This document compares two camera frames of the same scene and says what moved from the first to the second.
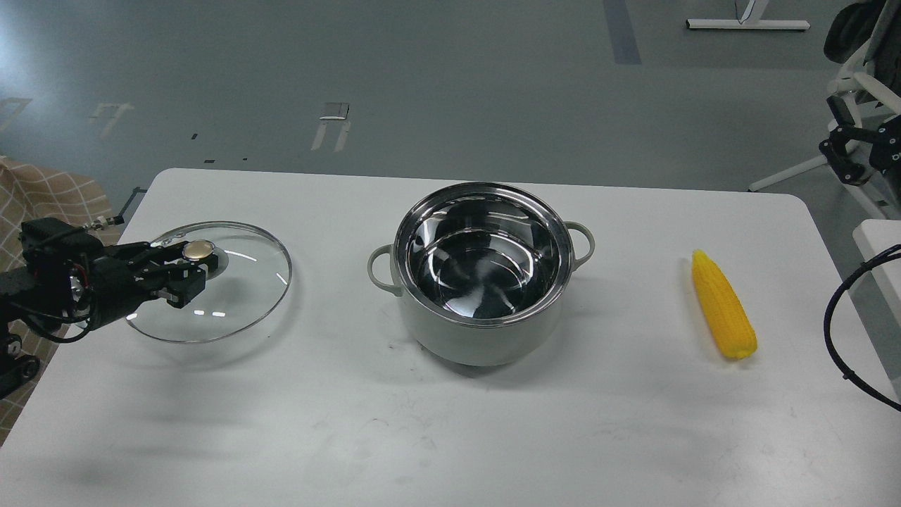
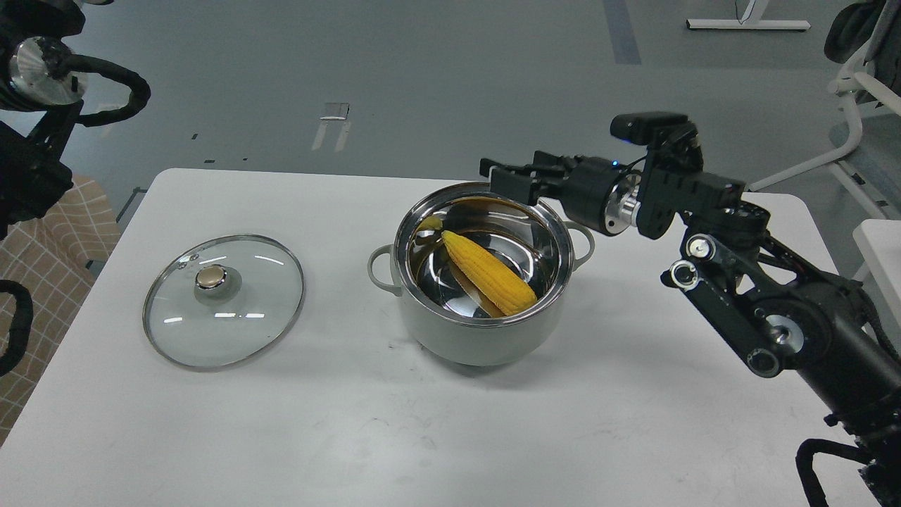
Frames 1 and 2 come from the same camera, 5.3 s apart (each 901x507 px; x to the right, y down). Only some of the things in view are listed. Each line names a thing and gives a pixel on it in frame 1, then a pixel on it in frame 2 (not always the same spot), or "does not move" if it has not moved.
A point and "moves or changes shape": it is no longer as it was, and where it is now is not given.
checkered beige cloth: [28, 193] does not move
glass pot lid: [243, 290] moves or changes shape
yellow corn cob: [725, 305] moves or changes shape
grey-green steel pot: [483, 271] does not move
